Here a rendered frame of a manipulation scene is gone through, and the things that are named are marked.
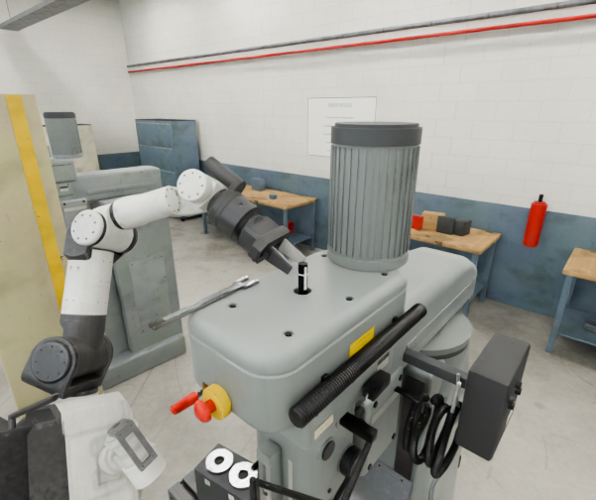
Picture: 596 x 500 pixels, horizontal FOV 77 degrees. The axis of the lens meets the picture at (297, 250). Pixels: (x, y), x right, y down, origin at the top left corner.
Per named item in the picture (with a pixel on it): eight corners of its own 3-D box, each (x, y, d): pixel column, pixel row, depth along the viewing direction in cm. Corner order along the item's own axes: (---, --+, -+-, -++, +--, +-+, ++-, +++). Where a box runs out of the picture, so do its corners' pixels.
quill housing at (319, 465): (309, 547, 85) (311, 440, 74) (249, 490, 98) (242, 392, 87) (356, 487, 99) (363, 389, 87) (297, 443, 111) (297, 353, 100)
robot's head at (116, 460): (122, 493, 72) (151, 487, 69) (91, 451, 71) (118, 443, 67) (145, 464, 78) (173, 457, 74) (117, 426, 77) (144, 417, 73)
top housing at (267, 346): (274, 452, 60) (272, 370, 54) (181, 379, 76) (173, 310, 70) (408, 329, 93) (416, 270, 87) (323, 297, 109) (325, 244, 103)
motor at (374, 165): (382, 280, 82) (396, 125, 70) (310, 257, 94) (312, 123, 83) (421, 255, 96) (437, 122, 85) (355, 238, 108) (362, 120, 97)
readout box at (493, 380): (495, 466, 81) (515, 389, 74) (453, 443, 87) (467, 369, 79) (518, 414, 95) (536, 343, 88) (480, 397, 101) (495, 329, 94)
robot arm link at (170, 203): (215, 198, 77) (158, 214, 80) (232, 205, 86) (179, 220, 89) (209, 169, 78) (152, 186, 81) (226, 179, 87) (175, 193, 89)
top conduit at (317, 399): (303, 434, 58) (303, 416, 57) (284, 420, 61) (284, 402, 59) (426, 317, 90) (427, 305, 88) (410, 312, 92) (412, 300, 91)
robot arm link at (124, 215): (176, 194, 90) (106, 215, 93) (149, 181, 80) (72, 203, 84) (180, 237, 87) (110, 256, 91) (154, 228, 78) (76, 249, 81)
